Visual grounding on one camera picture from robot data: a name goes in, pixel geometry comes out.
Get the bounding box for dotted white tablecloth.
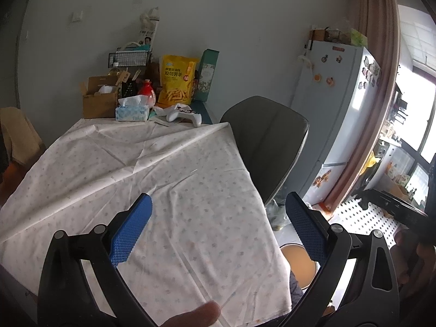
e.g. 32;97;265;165
0;117;294;327

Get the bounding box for white refrigerator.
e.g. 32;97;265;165
289;40;382;205

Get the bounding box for white game controller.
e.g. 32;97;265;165
153;105;203;125

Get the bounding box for person's dark grey trousers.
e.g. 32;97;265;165
289;271;305;302

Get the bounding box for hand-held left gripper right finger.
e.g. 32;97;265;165
285;192;401;327

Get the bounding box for round beige bin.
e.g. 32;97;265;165
281;243;319;290

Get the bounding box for small dark wire basket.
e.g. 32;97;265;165
325;29;351;44

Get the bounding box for yellow cloth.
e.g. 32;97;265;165
363;152;379;174

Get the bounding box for yellow snack bag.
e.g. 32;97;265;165
158;54;200;105

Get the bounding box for white printed paper bag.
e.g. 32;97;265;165
138;6;160;46

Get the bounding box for open cardboard box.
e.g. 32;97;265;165
79;76;120;119

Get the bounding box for tall green box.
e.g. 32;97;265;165
196;48;220;102

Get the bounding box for pink curtain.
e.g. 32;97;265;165
325;0;401;212

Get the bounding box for black perforated holder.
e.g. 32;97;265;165
121;78;137;98

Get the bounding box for white pegboard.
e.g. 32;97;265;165
335;198;402;246

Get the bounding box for light green box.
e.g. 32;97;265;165
350;28;368;48

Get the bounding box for blue white tissue box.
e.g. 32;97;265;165
115;96;150;122

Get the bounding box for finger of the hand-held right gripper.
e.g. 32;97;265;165
361;189;430;218

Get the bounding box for person's right hand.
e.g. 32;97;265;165
388;229;436;287

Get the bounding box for clear plastic bag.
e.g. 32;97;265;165
266;199;290;230

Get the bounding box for person's left hand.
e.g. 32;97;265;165
160;301;221;327

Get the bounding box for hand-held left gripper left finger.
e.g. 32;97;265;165
37;193;157;327

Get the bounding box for red white bottle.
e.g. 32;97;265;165
137;79;156;106

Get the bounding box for grey chair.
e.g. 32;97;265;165
220;96;310;205

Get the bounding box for black wire basket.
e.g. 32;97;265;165
108;51;152;68

